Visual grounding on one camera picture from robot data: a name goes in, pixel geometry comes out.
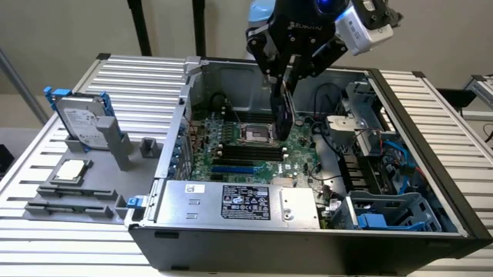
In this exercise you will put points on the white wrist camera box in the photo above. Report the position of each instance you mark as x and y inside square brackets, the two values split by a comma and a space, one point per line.
[363, 27]

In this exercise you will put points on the blue case latch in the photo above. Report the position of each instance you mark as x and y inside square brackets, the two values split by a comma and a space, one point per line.
[135, 202]

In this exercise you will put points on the silver CPU chip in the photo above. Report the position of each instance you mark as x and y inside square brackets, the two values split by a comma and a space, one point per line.
[70, 171]

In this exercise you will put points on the blue disk bay latch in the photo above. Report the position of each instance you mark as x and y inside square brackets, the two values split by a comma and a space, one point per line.
[371, 221]

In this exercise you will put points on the gold chipset heat sink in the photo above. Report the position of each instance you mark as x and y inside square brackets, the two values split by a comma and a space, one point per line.
[284, 181]

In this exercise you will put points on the black open PC case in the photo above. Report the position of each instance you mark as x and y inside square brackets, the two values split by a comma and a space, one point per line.
[292, 248]

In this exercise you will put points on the silver hard disk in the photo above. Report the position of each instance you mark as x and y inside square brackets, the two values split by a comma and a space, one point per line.
[82, 124]

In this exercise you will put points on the metal slat side table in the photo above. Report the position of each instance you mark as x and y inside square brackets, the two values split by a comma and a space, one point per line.
[479, 95]

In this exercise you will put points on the blue expansion slot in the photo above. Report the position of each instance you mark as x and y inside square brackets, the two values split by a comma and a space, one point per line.
[232, 170]

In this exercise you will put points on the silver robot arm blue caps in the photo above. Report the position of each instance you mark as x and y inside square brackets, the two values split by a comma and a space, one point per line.
[257, 14]

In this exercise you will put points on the gray metal frame leg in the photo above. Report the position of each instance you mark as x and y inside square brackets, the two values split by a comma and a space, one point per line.
[18, 83]

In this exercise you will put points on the blue plastic disk carrier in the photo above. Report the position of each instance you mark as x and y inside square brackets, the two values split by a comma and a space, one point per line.
[61, 93]

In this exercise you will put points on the black vertical pole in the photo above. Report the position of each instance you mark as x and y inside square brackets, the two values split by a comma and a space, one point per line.
[199, 29]
[141, 29]

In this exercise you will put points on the gray disk bay cage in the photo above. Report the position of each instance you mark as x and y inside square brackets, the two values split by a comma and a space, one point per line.
[407, 207]

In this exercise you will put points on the silver coin battery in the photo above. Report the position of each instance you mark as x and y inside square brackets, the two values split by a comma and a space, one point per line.
[299, 121]

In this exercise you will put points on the metal CPU socket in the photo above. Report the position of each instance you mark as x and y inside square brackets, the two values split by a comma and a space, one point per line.
[251, 134]

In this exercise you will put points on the green motherboard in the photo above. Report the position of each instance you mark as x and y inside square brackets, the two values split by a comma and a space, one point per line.
[296, 161]

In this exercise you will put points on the metal drive bay bracket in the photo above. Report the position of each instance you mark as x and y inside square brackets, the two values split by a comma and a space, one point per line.
[358, 121]

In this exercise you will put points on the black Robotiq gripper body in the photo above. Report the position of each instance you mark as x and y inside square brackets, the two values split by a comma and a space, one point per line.
[303, 31]

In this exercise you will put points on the dark RAM stick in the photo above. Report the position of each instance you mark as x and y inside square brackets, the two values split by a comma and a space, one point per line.
[76, 191]

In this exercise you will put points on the silver power supply unit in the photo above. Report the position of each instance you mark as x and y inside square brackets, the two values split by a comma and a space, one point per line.
[215, 205]

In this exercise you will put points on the black box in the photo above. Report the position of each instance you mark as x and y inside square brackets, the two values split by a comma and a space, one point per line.
[454, 98]

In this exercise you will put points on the black RAM stick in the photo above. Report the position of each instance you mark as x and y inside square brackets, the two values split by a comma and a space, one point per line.
[283, 115]

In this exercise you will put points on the black RAM slot bank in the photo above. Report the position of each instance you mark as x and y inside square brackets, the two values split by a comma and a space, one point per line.
[251, 116]
[253, 153]

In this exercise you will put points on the gray parts rack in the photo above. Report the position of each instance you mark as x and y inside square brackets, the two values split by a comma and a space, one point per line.
[104, 179]

